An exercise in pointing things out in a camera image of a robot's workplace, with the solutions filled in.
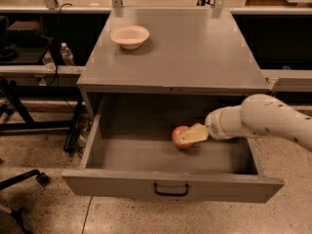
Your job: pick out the black drawer handle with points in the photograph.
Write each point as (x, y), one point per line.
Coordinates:
(171, 191)

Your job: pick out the clear water bottle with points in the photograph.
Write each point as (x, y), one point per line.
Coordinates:
(49, 62)
(67, 55)

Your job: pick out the grey cabinet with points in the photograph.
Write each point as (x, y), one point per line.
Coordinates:
(189, 52)

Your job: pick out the grey open drawer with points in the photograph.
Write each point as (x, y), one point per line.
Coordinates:
(130, 148)

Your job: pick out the white bowl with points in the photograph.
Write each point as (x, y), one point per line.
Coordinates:
(129, 37)

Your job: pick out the red apple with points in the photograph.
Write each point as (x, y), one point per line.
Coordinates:
(175, 138)

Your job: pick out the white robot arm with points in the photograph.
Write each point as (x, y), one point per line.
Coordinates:
(257, 116)

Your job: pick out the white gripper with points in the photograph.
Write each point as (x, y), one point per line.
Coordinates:
(214, 126)

